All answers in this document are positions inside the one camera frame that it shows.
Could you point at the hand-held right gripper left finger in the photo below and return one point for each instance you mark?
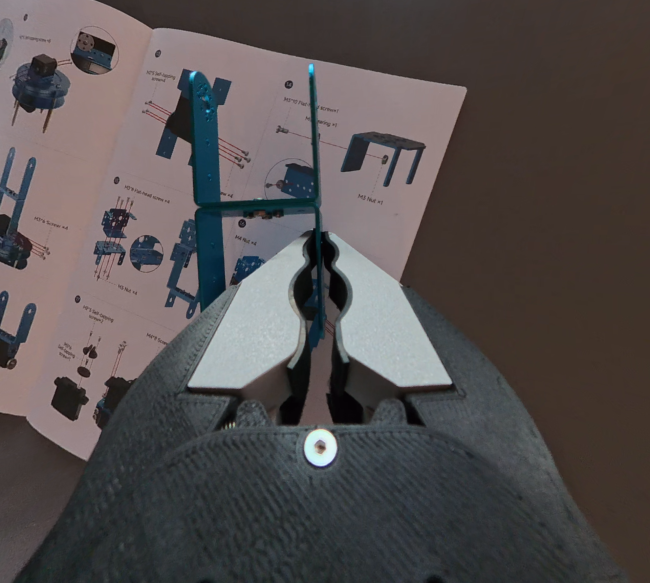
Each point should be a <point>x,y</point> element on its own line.
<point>254,329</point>

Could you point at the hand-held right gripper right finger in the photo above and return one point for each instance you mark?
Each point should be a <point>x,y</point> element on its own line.
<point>391,334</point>

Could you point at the blue metal bracket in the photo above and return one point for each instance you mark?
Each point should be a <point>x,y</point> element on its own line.
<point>205,151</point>

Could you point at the assembly instruction booklet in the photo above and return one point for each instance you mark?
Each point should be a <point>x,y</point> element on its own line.
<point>101,176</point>

